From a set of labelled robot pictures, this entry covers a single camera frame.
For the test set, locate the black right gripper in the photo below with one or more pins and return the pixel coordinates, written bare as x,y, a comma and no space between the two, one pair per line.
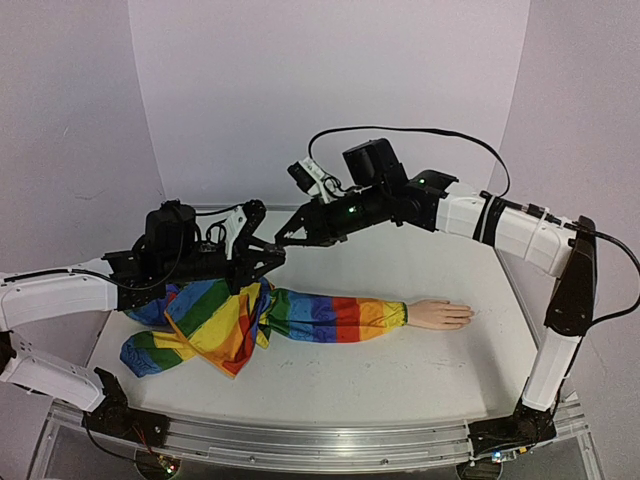
310,223

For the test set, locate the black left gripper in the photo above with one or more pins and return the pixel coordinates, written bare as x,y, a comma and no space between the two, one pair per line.
248,260

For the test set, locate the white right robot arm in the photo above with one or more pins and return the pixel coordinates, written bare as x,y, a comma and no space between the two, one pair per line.
552,244

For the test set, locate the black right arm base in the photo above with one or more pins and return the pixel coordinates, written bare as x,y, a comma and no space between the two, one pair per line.
525,427

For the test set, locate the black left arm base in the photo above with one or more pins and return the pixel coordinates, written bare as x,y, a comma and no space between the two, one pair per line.
115,418

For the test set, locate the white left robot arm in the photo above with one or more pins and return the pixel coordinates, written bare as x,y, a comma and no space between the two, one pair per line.
52,294

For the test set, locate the rainbow striped jacket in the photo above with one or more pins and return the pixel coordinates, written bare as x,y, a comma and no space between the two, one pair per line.
205,320

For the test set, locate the mannequin hand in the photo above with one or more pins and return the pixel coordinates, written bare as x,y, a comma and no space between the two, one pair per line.
438,315

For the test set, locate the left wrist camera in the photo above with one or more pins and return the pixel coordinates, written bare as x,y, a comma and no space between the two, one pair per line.
240,226

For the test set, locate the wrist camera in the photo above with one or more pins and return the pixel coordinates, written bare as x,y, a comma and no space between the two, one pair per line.
240,226
314,181

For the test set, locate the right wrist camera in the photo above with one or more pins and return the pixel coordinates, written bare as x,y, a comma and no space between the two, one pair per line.
314,181

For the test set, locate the aluminium front rail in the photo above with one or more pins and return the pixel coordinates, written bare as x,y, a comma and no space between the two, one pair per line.
326,449

